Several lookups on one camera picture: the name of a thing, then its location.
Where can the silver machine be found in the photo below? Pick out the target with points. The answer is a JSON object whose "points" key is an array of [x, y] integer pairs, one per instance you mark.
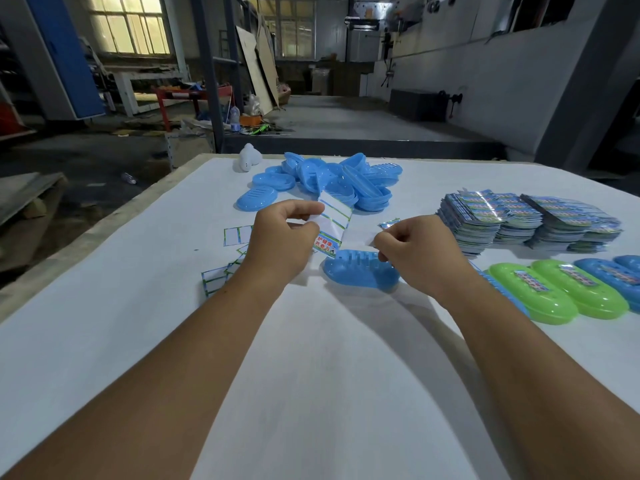
{"points": [[365, 44]]}

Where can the black box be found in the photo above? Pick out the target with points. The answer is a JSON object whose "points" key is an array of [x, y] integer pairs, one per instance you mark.
{"points": [[417, 105]]}

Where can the clear water bottle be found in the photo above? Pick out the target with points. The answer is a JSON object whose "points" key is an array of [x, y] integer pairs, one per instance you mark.
{"points": [[235, 119]]}

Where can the grey slanted pillar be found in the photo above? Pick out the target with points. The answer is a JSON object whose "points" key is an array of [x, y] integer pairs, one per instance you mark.
{"points": [[585, 94]]}

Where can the person's right hand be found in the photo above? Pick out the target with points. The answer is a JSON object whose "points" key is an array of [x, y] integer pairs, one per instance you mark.
{"points": [[425, 259]]}

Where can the glossy sticker sheets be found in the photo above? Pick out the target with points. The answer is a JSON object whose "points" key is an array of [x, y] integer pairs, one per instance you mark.
{"points": [[389, 223]]}

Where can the thick dark steel post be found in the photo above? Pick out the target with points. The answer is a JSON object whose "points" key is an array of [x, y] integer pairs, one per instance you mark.
{"points": [[209, 84]]}

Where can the orange box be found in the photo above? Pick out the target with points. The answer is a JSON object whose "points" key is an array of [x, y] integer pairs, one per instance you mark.
{"points": [[251, 120]]}

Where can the brown leaning board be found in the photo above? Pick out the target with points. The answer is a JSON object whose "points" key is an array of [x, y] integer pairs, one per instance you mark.
{"points": [[269, 64]]}

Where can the green-edged sticker sheet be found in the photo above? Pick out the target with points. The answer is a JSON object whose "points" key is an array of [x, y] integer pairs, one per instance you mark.
{"points": [[232, 235], [335, 214]]}

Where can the person's left forearm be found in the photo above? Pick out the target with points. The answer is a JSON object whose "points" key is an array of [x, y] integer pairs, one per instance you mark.
{"points": [[150, 394]]}

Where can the fanned backing sheets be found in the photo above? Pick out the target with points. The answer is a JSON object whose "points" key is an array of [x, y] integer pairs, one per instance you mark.
{"points": [[232, 268]]}

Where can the white metal workbench frame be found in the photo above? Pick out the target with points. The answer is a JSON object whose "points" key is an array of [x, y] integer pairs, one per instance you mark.
{"points": [[127, 92]]}

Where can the green soap dish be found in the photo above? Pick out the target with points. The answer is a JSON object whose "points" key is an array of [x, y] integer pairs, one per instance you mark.
{"points": [[600, 302]]}

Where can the plastic bottle on floor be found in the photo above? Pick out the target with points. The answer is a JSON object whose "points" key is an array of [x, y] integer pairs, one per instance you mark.
{"points": [[129, 178]]}

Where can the red metal table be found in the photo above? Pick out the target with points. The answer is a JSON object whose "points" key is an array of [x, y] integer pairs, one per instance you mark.
{"points": [[177, 92]]}

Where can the thin dark steel post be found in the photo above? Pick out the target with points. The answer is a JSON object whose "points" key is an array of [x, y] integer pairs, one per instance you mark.
{"points": [[234, 52]]}

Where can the white plastic bag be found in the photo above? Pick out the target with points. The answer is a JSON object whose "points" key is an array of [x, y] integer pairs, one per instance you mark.
{"points": [[253, 105]]}

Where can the stacks of colourful sticker sheets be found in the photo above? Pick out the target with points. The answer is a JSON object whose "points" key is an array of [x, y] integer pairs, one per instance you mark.
{"points": [[472, 222]]}

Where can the large bright window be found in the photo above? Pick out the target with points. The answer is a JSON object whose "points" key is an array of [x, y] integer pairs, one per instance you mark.
{"points": [[130, 29]]}

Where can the green tool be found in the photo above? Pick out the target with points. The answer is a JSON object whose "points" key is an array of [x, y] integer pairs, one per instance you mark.
{"points": [[259, 129]]}

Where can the person's left hand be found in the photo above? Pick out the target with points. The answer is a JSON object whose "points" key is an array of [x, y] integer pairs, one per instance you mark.
{"points": [[280, 249]]}

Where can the person's right forearm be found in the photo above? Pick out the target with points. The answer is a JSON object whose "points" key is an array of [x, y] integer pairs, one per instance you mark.
{"points": [[545, 389]]}

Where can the wide window with grid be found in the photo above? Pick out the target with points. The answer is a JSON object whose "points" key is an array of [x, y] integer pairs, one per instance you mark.
{"points": [[295, 34]]}

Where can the pale wooden crate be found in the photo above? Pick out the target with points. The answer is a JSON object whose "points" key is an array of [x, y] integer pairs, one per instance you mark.
{"points": [[190, 150]]}

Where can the small rectangular sticker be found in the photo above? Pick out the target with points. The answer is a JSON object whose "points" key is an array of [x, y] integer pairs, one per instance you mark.
{"points": [[374, 242]]}

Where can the white backing sheet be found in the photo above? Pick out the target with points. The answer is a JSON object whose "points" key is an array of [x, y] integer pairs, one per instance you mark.
{"points": [[474, 265], [212, 282]]}

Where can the small white plastic figure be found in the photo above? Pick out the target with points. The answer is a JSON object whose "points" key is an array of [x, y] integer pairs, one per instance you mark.
{"points": [[250, 157]]}

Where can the black wall plug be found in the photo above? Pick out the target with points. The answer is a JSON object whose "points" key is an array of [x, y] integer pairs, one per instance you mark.
{"points": [[453, 99]]}

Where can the wooden pallet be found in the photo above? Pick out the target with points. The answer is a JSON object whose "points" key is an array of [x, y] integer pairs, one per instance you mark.
{"points": [[25, 194]]}

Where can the pile of blue soap dishes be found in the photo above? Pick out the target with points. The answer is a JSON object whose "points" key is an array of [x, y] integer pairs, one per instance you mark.
{"points": [[370, 194]]}

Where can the blue plastic box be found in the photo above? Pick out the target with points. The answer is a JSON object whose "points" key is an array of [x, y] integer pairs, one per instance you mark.
{"points": [[507, 294], [627, 289], [630, 263], [360, 274]]}

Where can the wicker basket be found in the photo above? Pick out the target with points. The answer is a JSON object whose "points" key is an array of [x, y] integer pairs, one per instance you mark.
{"points": [[285, 94]]}

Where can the pale leaning plywood board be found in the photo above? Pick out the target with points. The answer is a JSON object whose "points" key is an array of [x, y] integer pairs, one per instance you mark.
{"points": [[255, 72]]}

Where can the blue and white machine cabinet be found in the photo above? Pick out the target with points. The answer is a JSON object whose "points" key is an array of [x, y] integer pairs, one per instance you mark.
{"points": [[67, 54]]}

